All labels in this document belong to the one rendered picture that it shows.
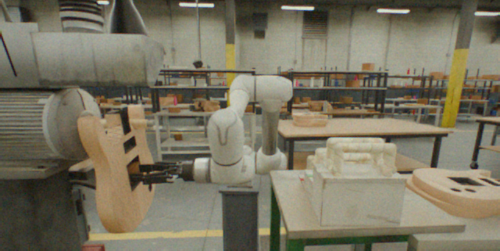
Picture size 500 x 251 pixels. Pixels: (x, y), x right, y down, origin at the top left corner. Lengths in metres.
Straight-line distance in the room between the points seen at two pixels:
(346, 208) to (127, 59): 0.81
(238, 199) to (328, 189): 0.97
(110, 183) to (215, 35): 11.52
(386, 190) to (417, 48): 13.94
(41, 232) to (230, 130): 0.79
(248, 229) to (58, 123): 1.28
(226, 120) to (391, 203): 0.60
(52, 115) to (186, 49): 11.41
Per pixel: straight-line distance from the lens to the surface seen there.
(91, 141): 0.78
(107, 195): 0.83
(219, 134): 0.71
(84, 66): 0.87
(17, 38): 1.08
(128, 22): 1.04
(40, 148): 1.05
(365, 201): 0.89
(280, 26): 12.32
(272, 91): 1.24
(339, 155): 0.82
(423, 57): 14.92
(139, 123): 0.97
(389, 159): 0.89
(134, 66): 0.81
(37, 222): 1.18
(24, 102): 1.06
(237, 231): 1.83
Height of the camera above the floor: 1.39
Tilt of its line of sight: 13 degrees down
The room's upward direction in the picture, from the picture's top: straight up
